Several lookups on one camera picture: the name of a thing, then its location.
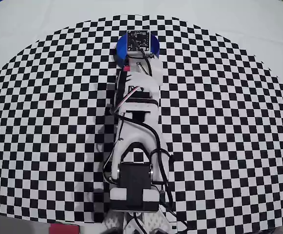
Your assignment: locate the black camera cable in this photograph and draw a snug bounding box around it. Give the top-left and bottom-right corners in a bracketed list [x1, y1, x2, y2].
[109, 104, 175, 210]

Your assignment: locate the red white black servo wire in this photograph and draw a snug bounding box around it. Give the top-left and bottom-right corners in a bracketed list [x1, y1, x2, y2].
[114, 85, 144, 110]

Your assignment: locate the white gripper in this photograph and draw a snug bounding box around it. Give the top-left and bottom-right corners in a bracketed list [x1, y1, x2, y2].
[125, 54, 164, 95]

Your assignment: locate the blue round box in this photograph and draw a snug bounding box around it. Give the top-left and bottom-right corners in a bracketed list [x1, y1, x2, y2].
[115, 33, 160, 68]

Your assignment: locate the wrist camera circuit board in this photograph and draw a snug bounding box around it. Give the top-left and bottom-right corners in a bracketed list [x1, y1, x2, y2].
[127, 30, 151, 54]

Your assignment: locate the red flat rectangular object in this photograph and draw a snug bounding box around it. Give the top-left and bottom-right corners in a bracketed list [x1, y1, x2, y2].
[49, 223, 80, 234]

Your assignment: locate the black white checkerboard mat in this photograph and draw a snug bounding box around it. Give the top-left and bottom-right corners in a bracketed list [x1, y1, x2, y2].
[0, 14, 283, 232]

